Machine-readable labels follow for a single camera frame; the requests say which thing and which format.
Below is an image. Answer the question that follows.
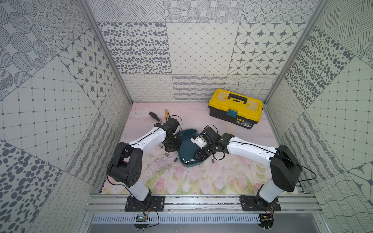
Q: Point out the left controller board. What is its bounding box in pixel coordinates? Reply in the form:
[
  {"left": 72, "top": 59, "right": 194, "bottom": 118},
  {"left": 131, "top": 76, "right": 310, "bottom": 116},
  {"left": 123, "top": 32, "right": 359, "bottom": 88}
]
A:
[{"left": 134, "top": 215, "right": 150, "bottom": 230}]

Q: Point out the white slotted cable duct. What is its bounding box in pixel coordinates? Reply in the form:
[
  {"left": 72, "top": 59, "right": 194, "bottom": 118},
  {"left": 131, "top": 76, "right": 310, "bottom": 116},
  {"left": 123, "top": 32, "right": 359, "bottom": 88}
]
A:
[{"left": 91, "top": 213, "right": 260, "bottom": 224}]

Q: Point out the teal plastic storage tray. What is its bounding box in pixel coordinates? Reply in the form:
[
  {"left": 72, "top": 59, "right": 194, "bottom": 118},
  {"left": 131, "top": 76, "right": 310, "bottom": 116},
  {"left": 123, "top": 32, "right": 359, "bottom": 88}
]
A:
[{"left": 177, "top": 129, "right": 206, "bottom": 168}]

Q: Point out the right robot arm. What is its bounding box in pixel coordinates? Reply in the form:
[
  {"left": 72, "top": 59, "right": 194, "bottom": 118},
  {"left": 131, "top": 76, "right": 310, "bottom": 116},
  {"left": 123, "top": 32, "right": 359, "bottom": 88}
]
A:
[{"left": 190, "top": 126, "right": 302, "bottom": 206}]

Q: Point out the controller board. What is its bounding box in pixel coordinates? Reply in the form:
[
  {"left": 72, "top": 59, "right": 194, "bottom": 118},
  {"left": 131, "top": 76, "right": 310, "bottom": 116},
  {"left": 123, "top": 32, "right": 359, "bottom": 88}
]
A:
[
  {"left": 134, "top": 215, "right": 150, "bottom": 230},
  {"left": 258, "top": 214, "right": 274, "bottom": 230}
]

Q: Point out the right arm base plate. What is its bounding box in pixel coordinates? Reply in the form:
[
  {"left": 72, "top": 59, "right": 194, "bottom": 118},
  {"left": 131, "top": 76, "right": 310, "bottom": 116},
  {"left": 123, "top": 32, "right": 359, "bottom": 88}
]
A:
[{"left": 239, "top": 195, "right": 281, "bottom": 212}]

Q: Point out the yellow black toolbox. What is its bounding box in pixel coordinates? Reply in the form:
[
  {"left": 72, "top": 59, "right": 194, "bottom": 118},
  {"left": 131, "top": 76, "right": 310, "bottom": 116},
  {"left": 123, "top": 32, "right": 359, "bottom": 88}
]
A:
[{"left": 208, "top": 89, "right": 263, "bottom": 130}]

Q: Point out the aluminium mounting rail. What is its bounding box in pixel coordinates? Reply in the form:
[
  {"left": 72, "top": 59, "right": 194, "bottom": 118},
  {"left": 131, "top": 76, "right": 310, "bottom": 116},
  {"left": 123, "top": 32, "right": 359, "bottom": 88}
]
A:
[{"left": 83, "top": 194, "right": 322, "bottom": 214}]

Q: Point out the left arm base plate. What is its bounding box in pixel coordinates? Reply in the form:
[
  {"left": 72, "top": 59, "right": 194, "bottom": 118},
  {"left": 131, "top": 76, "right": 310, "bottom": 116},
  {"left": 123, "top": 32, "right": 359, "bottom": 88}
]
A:
[{"left": 125, "top": 196, "right": 165, "bottom": 212}]

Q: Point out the right controller board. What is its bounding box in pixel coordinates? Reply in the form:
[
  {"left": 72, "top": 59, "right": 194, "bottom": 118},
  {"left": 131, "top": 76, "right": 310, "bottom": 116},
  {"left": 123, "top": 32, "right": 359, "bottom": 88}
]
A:
[{"left": 258, "top": 214, "right": 274, "bottom": 230}]

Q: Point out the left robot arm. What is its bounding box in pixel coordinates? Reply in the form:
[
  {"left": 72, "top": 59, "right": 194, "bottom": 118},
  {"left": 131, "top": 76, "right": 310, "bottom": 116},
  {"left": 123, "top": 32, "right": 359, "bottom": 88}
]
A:
[{"left": 106, "top": 118, "right": 182, "bottom": 204}]

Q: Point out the yellow utility knife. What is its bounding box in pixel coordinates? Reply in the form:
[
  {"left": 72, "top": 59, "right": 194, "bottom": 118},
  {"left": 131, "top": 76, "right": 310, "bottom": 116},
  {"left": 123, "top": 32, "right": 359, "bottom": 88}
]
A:
[{"left": 165, "top": 109, "right": 170, "bottom": 121}]

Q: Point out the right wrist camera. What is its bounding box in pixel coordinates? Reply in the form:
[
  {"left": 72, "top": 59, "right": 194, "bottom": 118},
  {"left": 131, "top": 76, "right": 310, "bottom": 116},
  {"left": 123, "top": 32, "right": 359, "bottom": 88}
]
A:
[{"left": 190, "top": 132, "right": 207, "bottom": 149}]

